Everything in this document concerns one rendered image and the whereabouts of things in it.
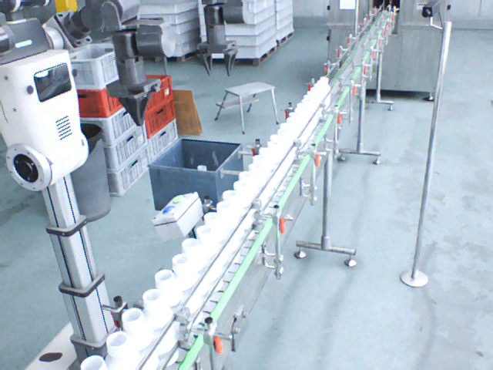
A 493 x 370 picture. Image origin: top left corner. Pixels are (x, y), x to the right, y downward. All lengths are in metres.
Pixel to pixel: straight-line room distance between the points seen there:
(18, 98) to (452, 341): 2.14
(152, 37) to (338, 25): 4.96
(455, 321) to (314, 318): 0.71
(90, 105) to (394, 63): 3.62
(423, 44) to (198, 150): 4.04
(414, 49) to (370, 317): 3.87
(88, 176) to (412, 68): 3.94
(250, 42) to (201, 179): 6.07
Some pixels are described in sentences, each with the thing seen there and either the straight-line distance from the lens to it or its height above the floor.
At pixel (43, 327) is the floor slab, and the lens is 2.79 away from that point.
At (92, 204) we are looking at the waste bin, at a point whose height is 0.14.
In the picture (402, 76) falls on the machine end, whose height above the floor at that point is 0.29.
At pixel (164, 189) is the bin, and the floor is 0.84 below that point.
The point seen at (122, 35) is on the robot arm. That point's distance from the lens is 1.00.
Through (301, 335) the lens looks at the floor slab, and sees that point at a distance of 2.46.
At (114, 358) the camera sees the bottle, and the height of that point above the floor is 1.14.
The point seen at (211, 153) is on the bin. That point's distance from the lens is 2.19.
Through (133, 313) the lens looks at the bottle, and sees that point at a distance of 0.90.
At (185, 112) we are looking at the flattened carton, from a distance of 4.88.
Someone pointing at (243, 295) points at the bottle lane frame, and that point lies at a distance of 1.27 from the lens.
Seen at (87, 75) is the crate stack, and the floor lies 0.99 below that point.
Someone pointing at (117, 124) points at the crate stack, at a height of 0.57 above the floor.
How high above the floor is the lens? 1.74
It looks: 26 degrees down
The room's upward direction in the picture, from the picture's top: 4 degrees counter-clockwise
